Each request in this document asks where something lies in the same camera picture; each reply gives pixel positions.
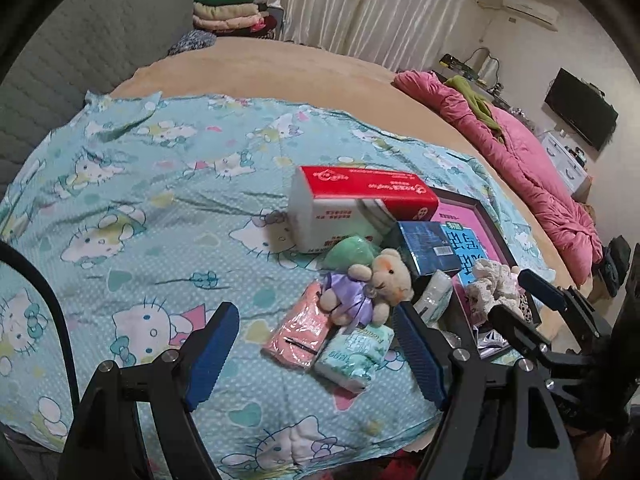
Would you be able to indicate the blue speckled cloth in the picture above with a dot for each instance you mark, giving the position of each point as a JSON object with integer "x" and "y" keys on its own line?
{"x": 192, "y": 40}

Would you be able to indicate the blue cartoon cat blanket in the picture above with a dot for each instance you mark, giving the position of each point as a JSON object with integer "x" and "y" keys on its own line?
{"x": 150, "y": 185}

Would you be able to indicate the pink and blue book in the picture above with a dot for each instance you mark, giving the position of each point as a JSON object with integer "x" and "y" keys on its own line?
{"x": 477, "y": 255}

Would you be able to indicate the leopard print scrunchie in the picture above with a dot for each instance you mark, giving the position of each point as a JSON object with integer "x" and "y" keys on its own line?
{"x": 525, "y": 305}

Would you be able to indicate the person's right forearm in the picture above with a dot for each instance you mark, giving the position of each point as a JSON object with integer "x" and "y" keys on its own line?
{"x": 590, "y": 455}

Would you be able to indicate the dark blue box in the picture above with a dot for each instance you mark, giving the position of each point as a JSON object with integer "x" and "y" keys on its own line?
{"x": 430, "y": 245}

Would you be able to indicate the white air conditioner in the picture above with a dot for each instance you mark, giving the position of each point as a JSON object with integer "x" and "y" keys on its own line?
{"x": 530, "y": 9}

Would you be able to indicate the grey quilted headboard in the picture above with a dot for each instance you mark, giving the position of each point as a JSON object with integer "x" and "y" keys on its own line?
{"x": 75, "y": 60}

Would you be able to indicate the black bag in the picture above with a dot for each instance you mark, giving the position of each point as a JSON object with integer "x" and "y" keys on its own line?
{"x": 612, "y": 265}

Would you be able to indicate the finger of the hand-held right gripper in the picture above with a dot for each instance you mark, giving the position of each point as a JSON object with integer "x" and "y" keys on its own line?
{"x": 545, "y": 295}
{"x": 517, "y": 330}

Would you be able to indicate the tan bed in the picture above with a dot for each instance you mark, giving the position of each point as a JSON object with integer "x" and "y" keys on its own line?
{"x": 300, "y": 70}

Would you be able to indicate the white lace scrunchie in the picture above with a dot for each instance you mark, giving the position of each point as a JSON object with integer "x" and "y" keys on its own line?
{"x": 492, "y": 280}

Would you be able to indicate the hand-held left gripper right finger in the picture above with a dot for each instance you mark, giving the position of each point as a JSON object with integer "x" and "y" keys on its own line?
{"x": 420, "y": 355}

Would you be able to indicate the black television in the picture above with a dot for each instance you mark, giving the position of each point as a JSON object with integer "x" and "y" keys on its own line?
{"x": 580, "y": 107}

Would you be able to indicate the stack of folded clothes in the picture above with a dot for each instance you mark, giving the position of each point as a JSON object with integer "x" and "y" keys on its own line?
{"x": 225, "y": 10}

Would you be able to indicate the white cabinet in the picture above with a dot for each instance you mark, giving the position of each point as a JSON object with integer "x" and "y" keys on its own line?
{"x": 565, "y": 160}

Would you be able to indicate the pink towel packet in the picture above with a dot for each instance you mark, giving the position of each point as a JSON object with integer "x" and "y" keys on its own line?
{"x": 300, "y": 335}

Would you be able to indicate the cluttered side table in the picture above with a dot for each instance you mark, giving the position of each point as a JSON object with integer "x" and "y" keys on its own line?
{"x": 460, "y": 65}

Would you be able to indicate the beige teddy bear purple dress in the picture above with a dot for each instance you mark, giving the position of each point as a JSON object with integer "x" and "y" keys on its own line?
{"x": 390, "y": 275}

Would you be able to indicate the pale clear tissue packet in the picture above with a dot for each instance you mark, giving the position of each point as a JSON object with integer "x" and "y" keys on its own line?
{"x": 435, "y": 292}

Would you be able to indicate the green tissue pack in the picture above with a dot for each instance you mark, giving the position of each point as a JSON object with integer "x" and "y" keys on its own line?
{"x": 352, "y": 357}

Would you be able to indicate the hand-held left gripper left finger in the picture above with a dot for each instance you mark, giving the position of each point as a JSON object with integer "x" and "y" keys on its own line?
{"x": 212, "y": 355}

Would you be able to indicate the mint green pouch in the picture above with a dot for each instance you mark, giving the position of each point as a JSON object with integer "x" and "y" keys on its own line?
{"x": 347, "y": 255}

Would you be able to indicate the pink quilt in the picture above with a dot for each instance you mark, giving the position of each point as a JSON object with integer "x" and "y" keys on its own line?
{"x": 540, "y": 180}

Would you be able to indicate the green cloth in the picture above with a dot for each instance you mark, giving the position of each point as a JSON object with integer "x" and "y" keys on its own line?
{"x": 475, "y": 100}

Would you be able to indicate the white curtain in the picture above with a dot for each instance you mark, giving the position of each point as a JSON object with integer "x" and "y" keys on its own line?
{"x": 375, "y": 5}

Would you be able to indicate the red and white tissue pack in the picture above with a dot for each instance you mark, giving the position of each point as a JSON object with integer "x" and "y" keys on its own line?
{"x": 350, "y": 195}

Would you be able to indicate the silver snack packet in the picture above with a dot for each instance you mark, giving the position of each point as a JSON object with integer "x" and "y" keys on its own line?
{"x": 492, "y": 345}

